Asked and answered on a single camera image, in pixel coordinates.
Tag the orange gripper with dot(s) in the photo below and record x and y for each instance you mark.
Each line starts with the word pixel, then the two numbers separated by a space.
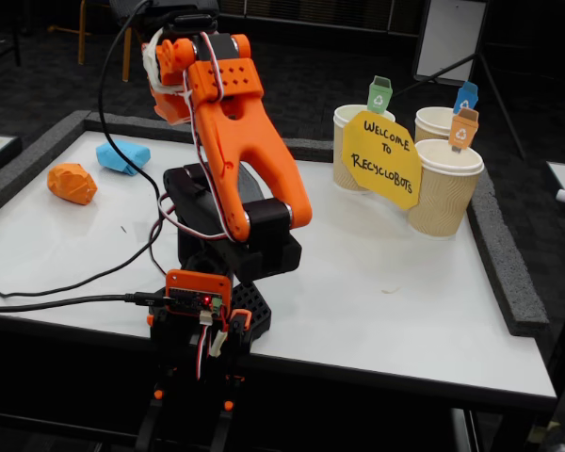
pixel 169 109

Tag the blue paper wad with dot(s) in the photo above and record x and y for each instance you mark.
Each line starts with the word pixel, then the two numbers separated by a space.
pixel 127 153

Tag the orange and black robot arm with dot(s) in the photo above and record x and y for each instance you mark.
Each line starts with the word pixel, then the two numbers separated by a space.
pixel 245 155

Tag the wooden chair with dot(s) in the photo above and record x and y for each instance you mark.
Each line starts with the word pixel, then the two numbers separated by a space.
pixel 81 37

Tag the orange paper wad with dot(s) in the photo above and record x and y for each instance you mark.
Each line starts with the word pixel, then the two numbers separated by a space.
pixel 70 183

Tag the short grey foam border strip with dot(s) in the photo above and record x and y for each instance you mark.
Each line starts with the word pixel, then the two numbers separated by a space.
pixel 311 150

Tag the paper cup with green label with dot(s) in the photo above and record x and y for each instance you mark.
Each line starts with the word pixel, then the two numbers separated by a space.
pixel 348 122

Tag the orange controller board holder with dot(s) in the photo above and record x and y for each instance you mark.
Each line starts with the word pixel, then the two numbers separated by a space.
pixel 198 285

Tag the green recycling bin label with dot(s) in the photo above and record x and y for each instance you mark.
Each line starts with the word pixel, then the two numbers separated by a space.
pixel 379 96

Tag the yellow welcome sign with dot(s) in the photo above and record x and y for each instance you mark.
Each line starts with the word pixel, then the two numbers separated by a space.
pixel 381 160

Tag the paper cup with blue label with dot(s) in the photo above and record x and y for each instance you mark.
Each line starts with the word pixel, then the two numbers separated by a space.
pixel 433 123

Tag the white board on stand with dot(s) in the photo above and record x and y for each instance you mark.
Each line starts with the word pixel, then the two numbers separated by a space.
pixel 452 37

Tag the paper cup with orange label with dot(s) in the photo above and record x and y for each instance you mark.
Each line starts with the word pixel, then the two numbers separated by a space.
pixel 445 198

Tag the black clamp orange knob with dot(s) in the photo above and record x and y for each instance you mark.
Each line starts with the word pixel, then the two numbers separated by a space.
pixel 157 394
pixel 227 405

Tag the orange recycling bin label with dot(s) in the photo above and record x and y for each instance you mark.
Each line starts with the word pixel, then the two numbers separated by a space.
pixel 463 129

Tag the blue recycling bin label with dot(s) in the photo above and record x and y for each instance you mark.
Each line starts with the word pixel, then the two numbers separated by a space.
pixel 466 99

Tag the white side table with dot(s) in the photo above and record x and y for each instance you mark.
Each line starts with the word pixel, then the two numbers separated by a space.
pixel 558 172

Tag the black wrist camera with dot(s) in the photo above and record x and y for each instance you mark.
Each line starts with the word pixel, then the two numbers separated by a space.
pixel 188 22

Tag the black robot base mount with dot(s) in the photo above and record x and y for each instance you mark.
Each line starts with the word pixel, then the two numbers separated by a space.
pixel 256 306

